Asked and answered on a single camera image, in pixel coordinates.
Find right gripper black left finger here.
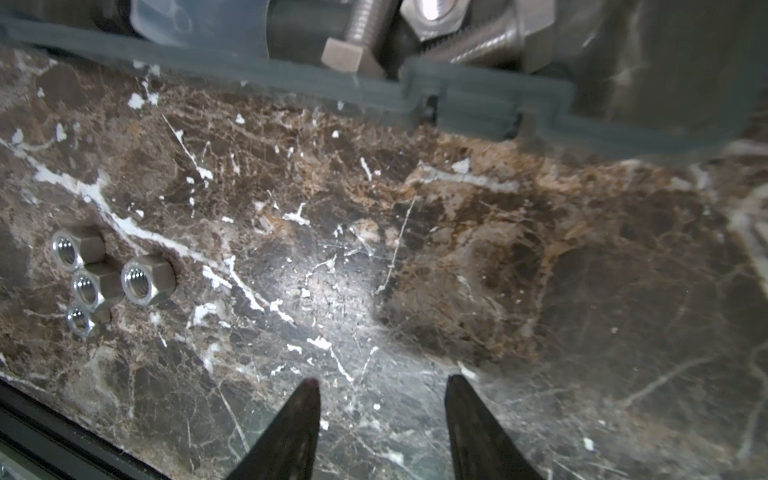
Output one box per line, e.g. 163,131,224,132
227,378,321,480

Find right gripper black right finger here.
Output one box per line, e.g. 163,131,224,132
445,374,540,480

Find small silver hex nut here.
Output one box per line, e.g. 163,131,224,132
65,303,111,339

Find silver hex bolt lower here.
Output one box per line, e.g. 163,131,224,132
420,0,556,73

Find clear plastic compartment organizer box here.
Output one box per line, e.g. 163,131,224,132
1,1,767,165

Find silver hex bolt upright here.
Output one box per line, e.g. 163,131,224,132
399,0,471,42

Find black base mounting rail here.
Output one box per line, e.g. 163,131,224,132
1,381,166,479

